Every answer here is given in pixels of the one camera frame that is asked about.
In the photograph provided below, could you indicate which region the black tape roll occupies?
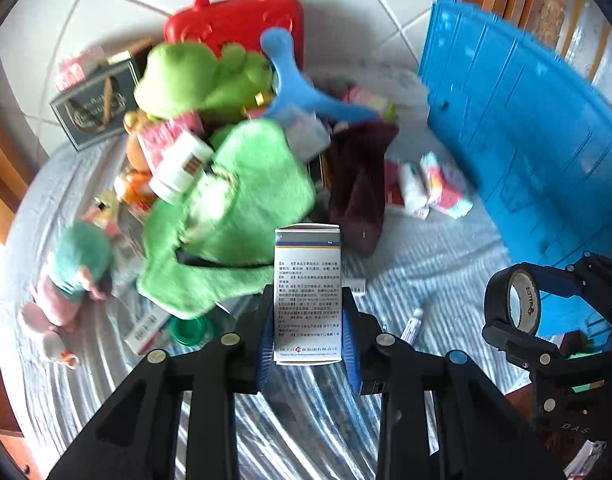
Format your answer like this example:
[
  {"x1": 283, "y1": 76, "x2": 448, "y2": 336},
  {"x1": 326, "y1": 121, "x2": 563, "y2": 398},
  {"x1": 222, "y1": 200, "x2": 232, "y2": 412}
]
[{"x1": 484, "y1": 264, "x2": 541, "y2": 336}]

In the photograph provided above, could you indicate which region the white medicine box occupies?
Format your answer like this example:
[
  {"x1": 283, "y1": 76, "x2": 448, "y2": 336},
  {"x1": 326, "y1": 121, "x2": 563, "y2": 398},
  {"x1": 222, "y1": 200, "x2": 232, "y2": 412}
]
[{"x1": 273, "y1": 223, "x2": 342, "y2": 366}]

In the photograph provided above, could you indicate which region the green round lid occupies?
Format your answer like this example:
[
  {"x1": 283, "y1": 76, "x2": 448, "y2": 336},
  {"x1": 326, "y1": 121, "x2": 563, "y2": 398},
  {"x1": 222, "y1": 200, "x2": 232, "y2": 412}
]
[{"x1": 169, "y1": 318, "x2": 211, "y2": 347}]

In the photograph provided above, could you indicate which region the small white ointment tube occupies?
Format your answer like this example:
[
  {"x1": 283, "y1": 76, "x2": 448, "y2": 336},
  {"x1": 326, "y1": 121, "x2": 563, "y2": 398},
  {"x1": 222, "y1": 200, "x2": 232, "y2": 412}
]
[{"x1": 400, "y1": 308, "x2": 424, "y2": 346}]

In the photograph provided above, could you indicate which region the striped grey bed sheet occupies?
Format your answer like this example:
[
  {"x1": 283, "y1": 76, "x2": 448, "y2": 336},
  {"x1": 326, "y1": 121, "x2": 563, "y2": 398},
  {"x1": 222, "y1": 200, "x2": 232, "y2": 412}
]
[{"x1": 0, "y1": 138, "x2": 527, "y2": 479}]

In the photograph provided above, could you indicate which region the pink pig plush teal shirt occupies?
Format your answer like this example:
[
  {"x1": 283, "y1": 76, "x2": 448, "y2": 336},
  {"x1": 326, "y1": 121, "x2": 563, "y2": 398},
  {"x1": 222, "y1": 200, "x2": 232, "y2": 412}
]
[{"x1": 21, "y1": 217, "x2": 120, "y2": 370}]

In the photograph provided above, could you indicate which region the green plush cloth toy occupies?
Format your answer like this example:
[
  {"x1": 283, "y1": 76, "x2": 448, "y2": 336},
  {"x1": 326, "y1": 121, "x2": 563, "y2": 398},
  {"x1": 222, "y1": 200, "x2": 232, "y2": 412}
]
[{"x1": 136, "y1": 119, "x2": 315, "y2": 320}]

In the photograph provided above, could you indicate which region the blue plastic storage crate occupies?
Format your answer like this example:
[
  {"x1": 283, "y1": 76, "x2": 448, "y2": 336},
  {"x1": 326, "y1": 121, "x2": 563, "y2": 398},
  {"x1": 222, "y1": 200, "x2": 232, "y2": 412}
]
[{"x1": 417, "y1": 0, "x2": 612, "y2": 338}]

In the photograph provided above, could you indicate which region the small floral tissue packet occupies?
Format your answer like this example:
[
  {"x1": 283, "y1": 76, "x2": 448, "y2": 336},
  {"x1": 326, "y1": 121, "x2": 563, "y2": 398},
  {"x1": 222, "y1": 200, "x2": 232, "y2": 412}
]
[{"x1": 396, "y1": 152, "x2": 473, "y2": 219}]

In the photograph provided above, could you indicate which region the white cream tube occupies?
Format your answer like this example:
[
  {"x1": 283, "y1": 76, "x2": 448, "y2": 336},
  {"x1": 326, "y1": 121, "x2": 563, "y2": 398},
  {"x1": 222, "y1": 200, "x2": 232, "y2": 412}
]
[{"x1": 149, "y1": 131, "x2": 214, "y2": 203}]

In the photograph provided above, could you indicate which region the dark maroon cloth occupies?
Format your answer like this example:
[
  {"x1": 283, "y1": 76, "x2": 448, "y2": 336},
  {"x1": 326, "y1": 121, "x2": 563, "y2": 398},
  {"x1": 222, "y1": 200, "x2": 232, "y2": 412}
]
[{"x1": 327, "y1": 122, "x2": 399, "y2": 257}]

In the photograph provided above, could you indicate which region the dark framed box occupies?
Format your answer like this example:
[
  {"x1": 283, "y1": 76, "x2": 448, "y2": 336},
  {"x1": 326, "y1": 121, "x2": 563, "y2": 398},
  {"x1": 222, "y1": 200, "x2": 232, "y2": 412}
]
[{"x1": 50, "y1": 54, "x2": 146, "y2": 152}]

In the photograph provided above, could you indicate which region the green frog plush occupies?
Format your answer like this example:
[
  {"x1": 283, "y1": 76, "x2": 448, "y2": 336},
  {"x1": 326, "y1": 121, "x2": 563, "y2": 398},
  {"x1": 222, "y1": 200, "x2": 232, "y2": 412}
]
[{"x1": 135, "y1": 41, "x2": 273, "y2": 124}]

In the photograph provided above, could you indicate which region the blue plastic hanger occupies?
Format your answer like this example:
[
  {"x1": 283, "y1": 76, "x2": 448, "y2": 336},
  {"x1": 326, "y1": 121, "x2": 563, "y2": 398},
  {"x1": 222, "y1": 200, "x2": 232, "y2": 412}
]
[{"x1": 259, "y1": 27, "x2": 379, "y2": 125}]

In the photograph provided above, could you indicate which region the red plastic toy case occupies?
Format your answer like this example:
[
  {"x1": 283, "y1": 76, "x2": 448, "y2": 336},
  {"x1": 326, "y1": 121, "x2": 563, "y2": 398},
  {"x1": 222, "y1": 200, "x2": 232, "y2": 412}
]
[{"x1": 164, "y1": 0, "x2": 305, "y2": 67}]

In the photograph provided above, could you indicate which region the small pink packet by wall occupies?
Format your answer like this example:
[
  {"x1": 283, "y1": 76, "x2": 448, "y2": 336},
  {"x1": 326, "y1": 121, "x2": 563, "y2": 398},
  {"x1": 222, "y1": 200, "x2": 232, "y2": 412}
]
[{"x1": 56, "y1": 46, "x2": 106, "y2": 91}]

